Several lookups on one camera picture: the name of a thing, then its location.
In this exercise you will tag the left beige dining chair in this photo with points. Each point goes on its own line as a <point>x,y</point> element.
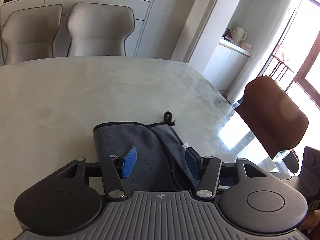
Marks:
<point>29,34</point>

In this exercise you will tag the brown leather chair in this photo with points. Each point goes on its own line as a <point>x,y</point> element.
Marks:
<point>275,120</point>

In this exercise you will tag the white sideboard cabinet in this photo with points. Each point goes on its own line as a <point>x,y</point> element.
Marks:
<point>63,39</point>

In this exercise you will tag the white low side cabinet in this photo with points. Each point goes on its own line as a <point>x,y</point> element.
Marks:
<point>225,65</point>

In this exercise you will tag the right beige dining chair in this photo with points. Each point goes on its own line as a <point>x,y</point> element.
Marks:
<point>99,29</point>

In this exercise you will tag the beige dining chair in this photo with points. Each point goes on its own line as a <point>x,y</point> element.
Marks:
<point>29,34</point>
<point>99,29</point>

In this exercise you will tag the grey microfibre towel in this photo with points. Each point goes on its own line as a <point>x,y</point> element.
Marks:
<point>160,164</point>

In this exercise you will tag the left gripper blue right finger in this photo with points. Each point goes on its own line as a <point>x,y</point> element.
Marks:
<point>193,162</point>

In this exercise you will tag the white kettle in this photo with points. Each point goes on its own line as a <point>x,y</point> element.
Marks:
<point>238,34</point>

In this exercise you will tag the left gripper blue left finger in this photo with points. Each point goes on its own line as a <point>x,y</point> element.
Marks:
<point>128,159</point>

